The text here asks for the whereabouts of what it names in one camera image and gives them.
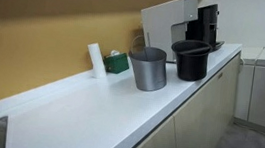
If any black countertop appliance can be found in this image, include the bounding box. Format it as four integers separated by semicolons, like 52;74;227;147
184;0;230;54

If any black trash bucket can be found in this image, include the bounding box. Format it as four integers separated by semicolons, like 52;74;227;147
167;37;215;85

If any silver outer trash bucket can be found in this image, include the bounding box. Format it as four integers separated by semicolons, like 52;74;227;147
124;33;173;95

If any beige base cabinet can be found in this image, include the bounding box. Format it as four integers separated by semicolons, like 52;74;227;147
119;40;244;148

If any green tissue box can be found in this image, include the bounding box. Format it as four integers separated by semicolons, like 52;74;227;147
101;49;132;77

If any white cylinder bottle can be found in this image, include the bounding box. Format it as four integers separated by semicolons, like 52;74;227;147
83;41;112;81

